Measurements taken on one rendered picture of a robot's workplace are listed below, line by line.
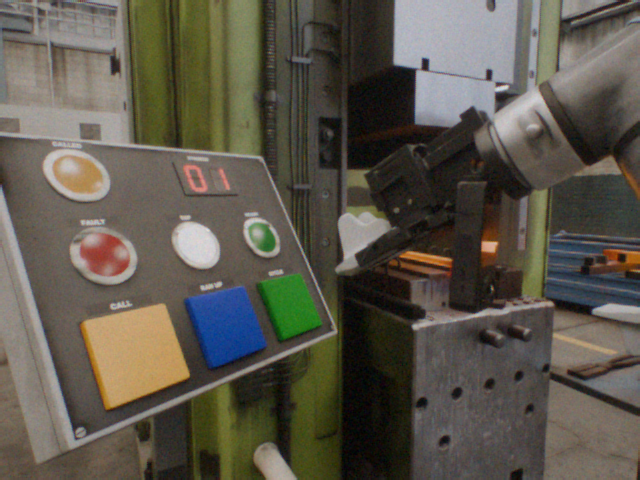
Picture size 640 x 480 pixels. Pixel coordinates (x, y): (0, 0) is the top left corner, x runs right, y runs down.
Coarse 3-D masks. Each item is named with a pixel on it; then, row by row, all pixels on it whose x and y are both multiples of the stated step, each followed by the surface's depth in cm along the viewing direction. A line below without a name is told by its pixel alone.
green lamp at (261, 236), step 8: (256, 224) 56; (264, 224) 57; (256, 232) 55; (264, 232) 56; (272, 232) 58; (256, 240) 55; (264, 240) 56; (272, 240) 57; (264, 248) 55; (272, 248) 56
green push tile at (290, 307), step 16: (272, 288) 52; (288, 288) 54; (304, 288) 56; (272, 304) 51; (288, 304) 53; (304, 304) 55; (272, 320) 51; (288, 320) 52; (304, 320) 54; (320, 320) 56; (288, 336) 51
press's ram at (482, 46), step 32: (352, 0) 86; (384, 0) 77; (416, 0) 76; (448, 0) 80; (480, 0) 83; (512, 0) 87; (352, 32) 87; (384, 32) 77; (416, 32) 77; (448, 32) 80; (480, 32) 84; (512, 32) 88; (352, 64) 87; (384, 64) 78; (416, 64) 78; (448, 64) 81; (480, 64) 85; (512, 64) 89
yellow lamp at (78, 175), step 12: (72, 156) 42; (60, 168) 41; (72, 168) 41; (84, 168) 42; (96, 168) 43; (60, 180) 40; (72, 180) 41; (84, 180) 42; (96, 180) 43; (72, 192) 41; (84, 192) 41; (96, 192) 42
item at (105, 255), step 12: (84, 240) 39; (96, 240) 40; (108, 240) 41; (120, 240) 42; (84, 252) 39; (96, 252) 40; (108, 252) 40; (120, 252) 41; (84, 264) 38; (96, 264) 39; (108, 264) 40; (120, 264) 41; (108, 276) 39
